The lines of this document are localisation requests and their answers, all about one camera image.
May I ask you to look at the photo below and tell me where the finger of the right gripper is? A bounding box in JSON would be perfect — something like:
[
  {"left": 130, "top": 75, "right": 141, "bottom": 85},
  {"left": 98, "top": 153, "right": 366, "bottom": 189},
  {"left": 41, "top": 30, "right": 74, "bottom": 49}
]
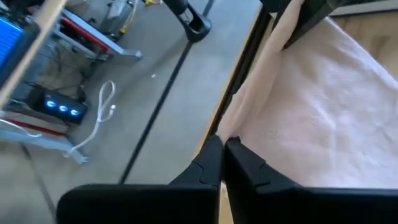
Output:
[
  {"left": 259, "top": 0, "right": 295, "bottom": 19},
  {"left": 280, "top": 0, "right": 358, "bottom": 50}
]

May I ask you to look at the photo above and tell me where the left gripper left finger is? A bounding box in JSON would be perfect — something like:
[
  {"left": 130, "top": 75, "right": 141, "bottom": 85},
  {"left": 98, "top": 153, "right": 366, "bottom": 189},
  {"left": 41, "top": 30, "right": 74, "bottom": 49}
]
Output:
[{"left": 56, "top": 134, "right": 224, "bottom": 224}]

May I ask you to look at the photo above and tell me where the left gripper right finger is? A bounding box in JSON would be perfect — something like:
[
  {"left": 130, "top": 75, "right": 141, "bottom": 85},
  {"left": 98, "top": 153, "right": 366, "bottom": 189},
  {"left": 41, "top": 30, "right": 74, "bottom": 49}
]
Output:
[{"left": 223, "top": 136, "right": 398, "bottom": 224}]

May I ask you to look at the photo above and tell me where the plain pink towel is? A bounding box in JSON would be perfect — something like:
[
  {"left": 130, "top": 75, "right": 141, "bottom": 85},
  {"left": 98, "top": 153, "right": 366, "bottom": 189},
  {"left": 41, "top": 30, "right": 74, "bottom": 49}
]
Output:
[{"left": 216, "top": 0, "right": 398, "bottom": 190}]

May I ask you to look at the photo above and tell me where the black floor stand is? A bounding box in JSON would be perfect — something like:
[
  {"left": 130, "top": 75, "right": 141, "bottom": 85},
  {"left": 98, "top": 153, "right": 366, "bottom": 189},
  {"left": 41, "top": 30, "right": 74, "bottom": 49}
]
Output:
[{"left": 162, "top": 0, "right": 213, "bottom": 44}]

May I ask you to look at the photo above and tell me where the grey table foot beam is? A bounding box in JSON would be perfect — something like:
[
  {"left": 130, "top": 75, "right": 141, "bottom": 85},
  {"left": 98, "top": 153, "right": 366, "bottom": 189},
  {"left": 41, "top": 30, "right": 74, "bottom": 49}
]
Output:
[
  {"left": 51, "top": 8, "right": 144, "bottom": 62},
  {"left": 0, "top": 126, "right": 90, "bottom": 165}
]

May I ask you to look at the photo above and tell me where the black device with blue lights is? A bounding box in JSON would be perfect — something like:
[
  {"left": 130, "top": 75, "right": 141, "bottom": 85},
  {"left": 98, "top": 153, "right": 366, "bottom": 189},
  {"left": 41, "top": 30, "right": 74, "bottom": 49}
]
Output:
[{"left": 34, "top": 89, "right": 90, "bottom": 125}]

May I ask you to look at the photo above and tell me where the grey metal case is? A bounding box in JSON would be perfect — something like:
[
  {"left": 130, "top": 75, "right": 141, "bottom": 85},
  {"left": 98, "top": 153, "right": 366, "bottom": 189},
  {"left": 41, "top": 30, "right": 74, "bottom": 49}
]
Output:
[{"left": 98, "top": 0, "right": 139, "bottom": 35}]

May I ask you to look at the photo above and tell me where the blue plastic crate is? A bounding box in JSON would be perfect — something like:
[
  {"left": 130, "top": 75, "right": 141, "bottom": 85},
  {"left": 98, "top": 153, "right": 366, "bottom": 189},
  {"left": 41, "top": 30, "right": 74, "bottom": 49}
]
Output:
[{"left": 0, "top": 17, "right": 25, "bottom": 71}]

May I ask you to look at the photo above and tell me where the black metal table frame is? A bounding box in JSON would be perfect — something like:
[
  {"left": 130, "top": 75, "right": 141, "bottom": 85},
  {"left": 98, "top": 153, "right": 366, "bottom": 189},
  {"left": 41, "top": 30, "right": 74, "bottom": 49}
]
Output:
[{"left": 203, "top": 6, "right": 276, "bottom": 147}]

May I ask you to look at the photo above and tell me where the thick white cable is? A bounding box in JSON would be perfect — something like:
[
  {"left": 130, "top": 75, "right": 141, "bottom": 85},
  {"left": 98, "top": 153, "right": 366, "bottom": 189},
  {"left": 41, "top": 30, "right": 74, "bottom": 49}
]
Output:
[{"left": 63, "top": 80, "right": 118, "bottom": 158}]

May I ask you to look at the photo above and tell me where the thin white cable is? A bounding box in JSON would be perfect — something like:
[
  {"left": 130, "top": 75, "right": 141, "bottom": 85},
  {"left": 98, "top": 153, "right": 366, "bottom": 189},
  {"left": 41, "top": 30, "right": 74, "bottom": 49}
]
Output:
[{"left": 0, "top": 117, "right": 44, "bottom": 139}]

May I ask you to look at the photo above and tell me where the yellow floor cable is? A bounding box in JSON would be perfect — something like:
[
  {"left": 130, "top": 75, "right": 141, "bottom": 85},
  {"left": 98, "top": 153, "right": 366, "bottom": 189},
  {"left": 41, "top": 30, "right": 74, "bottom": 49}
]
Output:
[{"left": 119, "top": 0, "right": 163, "bottom": 35}]

